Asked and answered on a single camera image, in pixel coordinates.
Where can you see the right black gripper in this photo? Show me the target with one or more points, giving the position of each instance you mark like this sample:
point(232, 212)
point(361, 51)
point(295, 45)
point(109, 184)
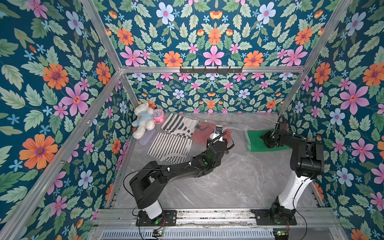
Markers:
point(269, 140)

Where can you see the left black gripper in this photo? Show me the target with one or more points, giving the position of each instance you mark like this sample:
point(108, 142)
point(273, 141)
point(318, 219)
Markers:
point(222, 145)

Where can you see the clear plastic vacuum bag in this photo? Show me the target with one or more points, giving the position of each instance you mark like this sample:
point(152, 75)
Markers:
point(246, 138)

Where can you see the red tank top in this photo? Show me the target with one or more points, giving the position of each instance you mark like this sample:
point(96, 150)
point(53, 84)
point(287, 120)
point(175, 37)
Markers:
point(202, 132)

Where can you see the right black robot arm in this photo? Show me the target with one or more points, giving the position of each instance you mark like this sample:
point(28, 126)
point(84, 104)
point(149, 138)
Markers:
point(307, 163)

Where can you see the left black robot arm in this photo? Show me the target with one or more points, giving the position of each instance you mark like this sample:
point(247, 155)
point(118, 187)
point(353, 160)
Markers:
point(149, 182)

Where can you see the lower striped shirt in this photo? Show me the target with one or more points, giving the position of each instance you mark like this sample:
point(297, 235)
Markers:
point(170, 148)

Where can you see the striped shirt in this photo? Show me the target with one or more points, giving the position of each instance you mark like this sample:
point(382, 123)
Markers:
point(170, 148)
point(180, 126)

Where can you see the upper striped shirt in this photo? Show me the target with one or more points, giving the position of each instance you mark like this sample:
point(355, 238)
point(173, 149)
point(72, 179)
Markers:
point(180, 126)

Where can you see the pink alarm clock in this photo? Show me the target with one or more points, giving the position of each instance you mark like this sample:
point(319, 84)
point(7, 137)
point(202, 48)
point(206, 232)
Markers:
point(158, 116)

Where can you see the lilac pouch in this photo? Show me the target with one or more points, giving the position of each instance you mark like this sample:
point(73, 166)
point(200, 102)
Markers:
point(147, 137)

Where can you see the white teddy bear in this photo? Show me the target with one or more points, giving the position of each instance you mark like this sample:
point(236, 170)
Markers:
point(144, 121)

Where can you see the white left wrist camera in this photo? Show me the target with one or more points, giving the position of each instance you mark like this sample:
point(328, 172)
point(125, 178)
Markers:
point(217, 131)

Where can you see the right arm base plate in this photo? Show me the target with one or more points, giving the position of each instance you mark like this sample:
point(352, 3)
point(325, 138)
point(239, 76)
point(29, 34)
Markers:
point(275, 217)

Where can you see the black wall hook rail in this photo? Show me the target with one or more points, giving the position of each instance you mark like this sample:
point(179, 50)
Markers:
point(211, 70)

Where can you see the aluminium front rail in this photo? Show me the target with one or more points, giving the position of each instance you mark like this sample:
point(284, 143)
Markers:
point(223, 218)

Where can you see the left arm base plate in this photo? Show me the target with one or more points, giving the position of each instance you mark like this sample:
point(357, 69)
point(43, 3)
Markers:
point(165, 219)

